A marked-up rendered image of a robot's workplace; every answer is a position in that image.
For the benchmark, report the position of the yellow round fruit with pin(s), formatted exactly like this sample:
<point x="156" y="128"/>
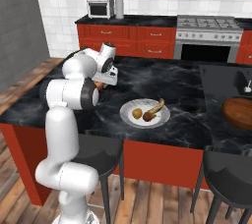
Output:
<point x="137" y="113"/>

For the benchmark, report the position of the red island counter base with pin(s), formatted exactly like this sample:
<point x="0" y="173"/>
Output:
<point x="154" y="164"/>

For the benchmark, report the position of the red lower cupboard run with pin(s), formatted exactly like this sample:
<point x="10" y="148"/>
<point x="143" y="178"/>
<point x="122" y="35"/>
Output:
<point x="131" y="39"/>

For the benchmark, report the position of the dark sink basin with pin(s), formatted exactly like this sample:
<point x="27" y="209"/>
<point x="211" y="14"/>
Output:
<point x="220" y="80"/>

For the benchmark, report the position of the white toaster oven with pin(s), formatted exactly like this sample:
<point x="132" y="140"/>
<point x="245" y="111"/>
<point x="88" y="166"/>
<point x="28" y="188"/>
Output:
<point x="99" y="5"/>

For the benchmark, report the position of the grey round plate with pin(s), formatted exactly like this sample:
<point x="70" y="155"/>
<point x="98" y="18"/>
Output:
<point x="131" y="121"/>

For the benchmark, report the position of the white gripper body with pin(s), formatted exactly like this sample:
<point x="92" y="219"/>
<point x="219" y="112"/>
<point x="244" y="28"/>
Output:
<point x="107" y="78"/>

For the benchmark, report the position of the brownish yellow banana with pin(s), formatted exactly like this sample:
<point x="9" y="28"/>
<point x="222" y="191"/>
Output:
<point x="159" y="105"/>

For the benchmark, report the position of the red narrow lower cupboard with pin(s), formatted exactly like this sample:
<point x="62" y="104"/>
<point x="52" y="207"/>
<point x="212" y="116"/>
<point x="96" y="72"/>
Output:
<point x="245" y="47"/>

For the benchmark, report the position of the white sink tap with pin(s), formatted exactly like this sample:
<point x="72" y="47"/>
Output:
<point x="248" y="87"/>

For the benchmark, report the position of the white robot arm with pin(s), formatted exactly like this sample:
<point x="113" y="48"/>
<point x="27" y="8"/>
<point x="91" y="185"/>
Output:
<point x="62" y="136"/>

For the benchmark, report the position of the reddish brown fruit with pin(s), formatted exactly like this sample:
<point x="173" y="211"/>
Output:
<point x="149" y="116"/>

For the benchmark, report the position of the white paper towel roll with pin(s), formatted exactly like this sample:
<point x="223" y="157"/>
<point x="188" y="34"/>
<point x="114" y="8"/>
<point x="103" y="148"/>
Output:
<point x="119" y="8"/>

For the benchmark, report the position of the steel range with oven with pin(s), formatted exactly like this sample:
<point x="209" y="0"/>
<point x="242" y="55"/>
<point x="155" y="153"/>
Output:
<point x="207" y="39"/>

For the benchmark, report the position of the black bar stool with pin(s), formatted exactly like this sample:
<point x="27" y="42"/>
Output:
<point x="105" y="159"/>
<point x="226" y="175"/>

